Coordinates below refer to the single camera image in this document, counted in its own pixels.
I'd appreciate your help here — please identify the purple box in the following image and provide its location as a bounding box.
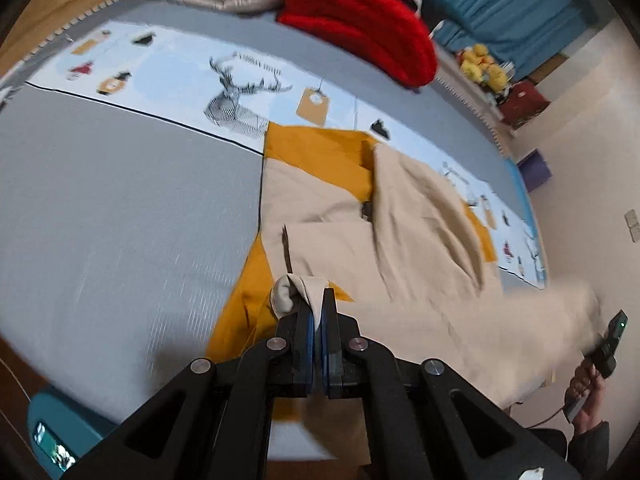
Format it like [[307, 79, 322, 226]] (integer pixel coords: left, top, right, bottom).
[[516, 152, 553, 193]]

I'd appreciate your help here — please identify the person's right forearm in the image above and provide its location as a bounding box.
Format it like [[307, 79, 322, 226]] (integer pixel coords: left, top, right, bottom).
[[567, 420, 612, 480]]

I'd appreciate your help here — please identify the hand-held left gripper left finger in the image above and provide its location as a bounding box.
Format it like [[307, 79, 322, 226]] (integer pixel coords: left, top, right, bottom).
[[60, 302, 317, 480]]

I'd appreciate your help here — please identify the beige and mustard hooded jacket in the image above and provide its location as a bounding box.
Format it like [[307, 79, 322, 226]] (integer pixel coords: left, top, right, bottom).
[[207, 121, 601, 423]]

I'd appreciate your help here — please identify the bed with grey printed sheet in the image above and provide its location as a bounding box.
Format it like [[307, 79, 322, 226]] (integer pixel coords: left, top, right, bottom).
[[0, 0, 551, 461]]

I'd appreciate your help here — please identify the blue curtain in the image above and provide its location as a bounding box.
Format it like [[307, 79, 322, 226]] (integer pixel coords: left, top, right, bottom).
[[400, 0, 616, 61]]

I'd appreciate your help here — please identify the person's right hand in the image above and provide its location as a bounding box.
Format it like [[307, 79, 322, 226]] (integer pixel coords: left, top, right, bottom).
[[569, 359, 608, 433]]

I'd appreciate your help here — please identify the yellow plush toy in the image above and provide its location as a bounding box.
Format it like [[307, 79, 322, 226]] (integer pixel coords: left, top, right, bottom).
[[460, 44, 492, 78], [482, 62, 512, 93]]

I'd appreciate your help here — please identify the wooden headboard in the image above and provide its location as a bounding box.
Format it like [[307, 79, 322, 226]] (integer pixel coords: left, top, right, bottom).
[[0, 0, 146, 66]]

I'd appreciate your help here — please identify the thin black cable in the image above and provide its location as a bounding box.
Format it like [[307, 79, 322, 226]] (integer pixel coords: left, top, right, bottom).
[[505, 397, 568, 418]]

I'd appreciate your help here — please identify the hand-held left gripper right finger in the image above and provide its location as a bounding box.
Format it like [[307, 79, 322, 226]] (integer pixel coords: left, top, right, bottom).
[[320, 287, 583, 480]]

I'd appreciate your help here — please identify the red folded blanket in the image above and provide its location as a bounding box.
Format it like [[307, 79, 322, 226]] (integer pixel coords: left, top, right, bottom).
[[277, 0, 440, 88]]

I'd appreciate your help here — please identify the teal device with screen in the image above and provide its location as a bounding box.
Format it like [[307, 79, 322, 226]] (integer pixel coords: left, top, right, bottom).
[[26, 385, 118, 478]]

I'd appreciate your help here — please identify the dark red bag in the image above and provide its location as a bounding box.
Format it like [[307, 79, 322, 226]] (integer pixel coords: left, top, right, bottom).
[[497, 80, 551, 126]]

